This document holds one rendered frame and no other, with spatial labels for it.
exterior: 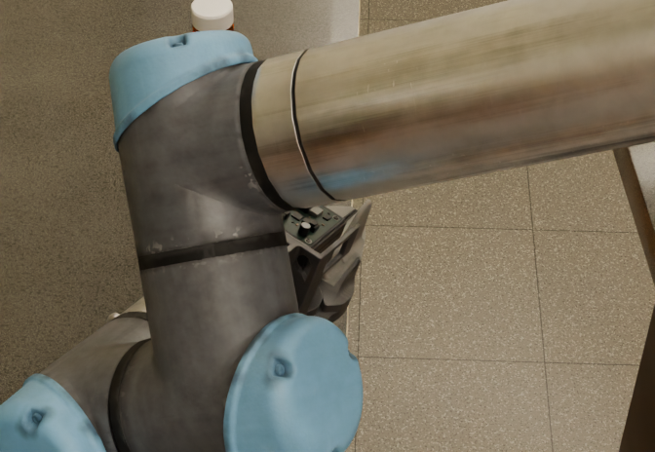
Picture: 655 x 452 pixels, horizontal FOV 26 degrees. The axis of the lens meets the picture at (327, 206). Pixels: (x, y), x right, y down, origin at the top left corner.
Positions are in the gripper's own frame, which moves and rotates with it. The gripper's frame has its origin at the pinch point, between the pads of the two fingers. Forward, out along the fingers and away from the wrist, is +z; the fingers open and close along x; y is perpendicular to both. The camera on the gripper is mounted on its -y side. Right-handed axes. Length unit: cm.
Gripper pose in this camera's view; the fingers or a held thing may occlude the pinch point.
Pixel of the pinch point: (343, 227)
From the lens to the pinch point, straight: 101.2
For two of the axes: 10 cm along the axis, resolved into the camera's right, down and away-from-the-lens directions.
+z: 4.8, -3.9, 7.9
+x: -8.2, -5.2, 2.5
